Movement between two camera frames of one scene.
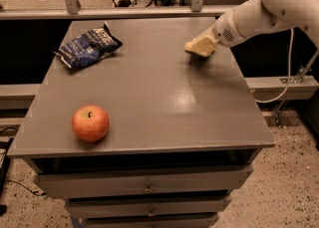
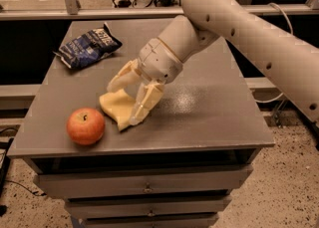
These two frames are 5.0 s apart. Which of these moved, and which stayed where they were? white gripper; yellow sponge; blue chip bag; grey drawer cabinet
Moved: white gripper; yellow sponge
Stayed: grey drawer cabinet; blue chip bag
